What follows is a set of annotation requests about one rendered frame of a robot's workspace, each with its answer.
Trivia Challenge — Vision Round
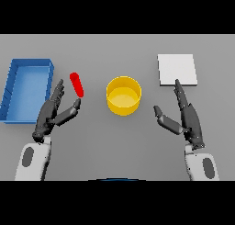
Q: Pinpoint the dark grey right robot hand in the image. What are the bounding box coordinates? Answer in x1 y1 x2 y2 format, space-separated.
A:
152 78 206 151

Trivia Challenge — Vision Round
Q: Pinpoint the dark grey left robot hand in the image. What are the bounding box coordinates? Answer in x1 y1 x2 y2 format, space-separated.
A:
31 78 82 143

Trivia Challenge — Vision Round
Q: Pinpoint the blue tray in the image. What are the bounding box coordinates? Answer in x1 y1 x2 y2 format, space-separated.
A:
0 58 55 125

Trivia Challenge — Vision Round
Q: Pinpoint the red beaker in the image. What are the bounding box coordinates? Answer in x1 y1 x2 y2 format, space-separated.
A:
69 72 84 99

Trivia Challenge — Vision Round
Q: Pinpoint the yellow bowl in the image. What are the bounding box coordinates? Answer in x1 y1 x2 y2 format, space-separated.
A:
106 75 142 117

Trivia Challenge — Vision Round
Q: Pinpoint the pale square measuring scale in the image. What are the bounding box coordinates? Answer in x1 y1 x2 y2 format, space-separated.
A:
157 53 198 87

